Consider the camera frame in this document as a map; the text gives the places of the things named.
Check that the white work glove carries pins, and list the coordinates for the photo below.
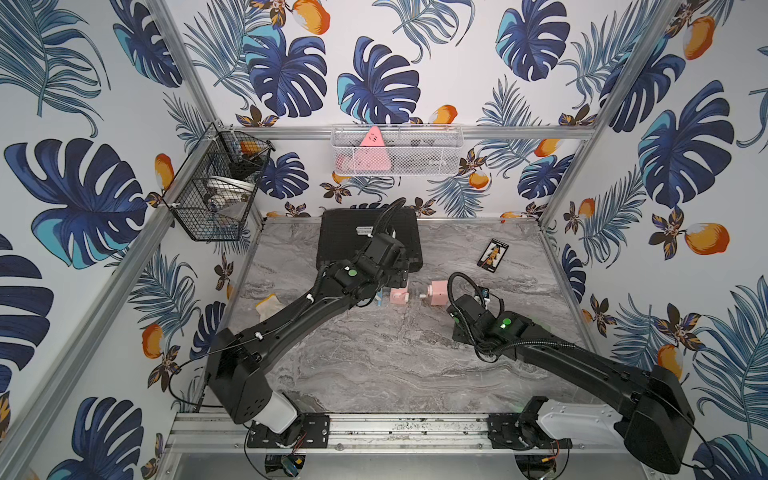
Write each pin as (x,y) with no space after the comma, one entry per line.
(268,307)

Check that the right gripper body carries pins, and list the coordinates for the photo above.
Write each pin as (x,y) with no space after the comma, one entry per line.
(457,335)

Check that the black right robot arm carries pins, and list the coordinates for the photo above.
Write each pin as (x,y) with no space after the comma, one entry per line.
(655,420)

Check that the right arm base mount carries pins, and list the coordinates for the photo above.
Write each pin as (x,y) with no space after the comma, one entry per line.
(521,431)

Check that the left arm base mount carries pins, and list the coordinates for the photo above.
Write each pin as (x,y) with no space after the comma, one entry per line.
(294,429)

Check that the black plastic tool case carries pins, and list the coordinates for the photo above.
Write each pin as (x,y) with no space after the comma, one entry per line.
(345,231)

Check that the pink triangular object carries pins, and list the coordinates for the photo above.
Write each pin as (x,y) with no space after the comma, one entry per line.
(371,155)

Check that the white wire mesh basket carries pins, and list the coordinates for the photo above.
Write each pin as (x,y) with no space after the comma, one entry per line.
(415,150)

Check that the aluminium front rail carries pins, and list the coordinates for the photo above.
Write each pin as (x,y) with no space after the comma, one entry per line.
(396,434)

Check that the black wire basket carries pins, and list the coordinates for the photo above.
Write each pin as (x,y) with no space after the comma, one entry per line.
(212,196)

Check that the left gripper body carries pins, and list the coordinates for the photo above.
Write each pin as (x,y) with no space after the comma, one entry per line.
(385,283)

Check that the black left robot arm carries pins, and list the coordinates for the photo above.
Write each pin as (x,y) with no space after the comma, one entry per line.
(237,363)

